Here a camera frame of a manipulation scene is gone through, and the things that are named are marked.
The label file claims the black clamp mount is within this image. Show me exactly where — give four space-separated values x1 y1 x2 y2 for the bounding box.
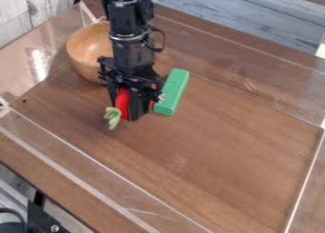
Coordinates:
27 191 71 233

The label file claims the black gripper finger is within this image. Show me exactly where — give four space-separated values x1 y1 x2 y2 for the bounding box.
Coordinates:
128 87 151 121
108 83 118 107

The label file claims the green rectangular block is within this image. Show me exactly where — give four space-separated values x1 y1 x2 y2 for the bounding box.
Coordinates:
154 68 188 116

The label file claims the red plush strawberry toy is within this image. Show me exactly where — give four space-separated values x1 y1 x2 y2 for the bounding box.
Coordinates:
103 87 155 130

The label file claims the wooden bowl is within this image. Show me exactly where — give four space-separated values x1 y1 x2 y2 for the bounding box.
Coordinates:
65 21 112 85

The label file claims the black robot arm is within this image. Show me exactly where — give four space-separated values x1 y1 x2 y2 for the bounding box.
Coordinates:
96 0 164 121

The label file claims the black cable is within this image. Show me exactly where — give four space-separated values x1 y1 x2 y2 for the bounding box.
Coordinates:
0 207 29 233

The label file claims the clear acrylic tray enclosure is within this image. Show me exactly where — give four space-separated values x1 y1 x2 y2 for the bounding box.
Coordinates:
0 8 325 233

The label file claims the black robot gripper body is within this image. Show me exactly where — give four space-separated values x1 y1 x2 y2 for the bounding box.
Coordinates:
98 35 163 102

